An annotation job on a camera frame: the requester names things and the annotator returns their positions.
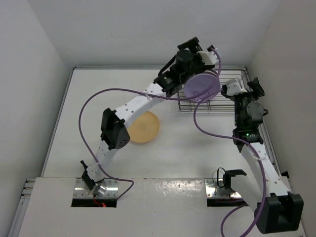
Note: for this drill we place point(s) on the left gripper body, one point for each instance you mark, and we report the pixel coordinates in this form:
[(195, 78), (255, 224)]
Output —
[(198, 65)]

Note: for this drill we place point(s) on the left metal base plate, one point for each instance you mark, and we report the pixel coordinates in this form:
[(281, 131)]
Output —
[(104, 189)]

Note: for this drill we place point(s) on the wire dish rack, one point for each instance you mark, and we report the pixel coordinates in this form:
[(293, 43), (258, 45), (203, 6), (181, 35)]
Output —
[(219, 104)]

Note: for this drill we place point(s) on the orange plate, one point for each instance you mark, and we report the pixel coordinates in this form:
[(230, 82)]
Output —
[(145, 128)]

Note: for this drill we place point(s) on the purple plate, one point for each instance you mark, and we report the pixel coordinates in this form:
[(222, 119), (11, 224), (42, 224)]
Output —
[(212, 71), (202, 86)]

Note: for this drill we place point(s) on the metal base plate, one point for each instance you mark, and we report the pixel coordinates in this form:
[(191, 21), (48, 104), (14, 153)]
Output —
[(104, 189), (214, 192)]

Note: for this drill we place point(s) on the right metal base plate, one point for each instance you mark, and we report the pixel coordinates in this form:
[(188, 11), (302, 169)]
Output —
[(214, 192)]

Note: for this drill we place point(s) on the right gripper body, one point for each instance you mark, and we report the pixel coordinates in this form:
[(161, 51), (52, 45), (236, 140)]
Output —
[(241, 101)]

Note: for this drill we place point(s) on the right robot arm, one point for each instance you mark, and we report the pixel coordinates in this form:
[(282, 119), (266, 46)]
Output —
[(276, 209)]

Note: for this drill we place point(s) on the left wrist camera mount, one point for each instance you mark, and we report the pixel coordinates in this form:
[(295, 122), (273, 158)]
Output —
[(209, 57)]

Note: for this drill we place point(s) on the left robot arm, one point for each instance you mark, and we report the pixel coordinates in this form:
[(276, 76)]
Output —
[(114, 135)]

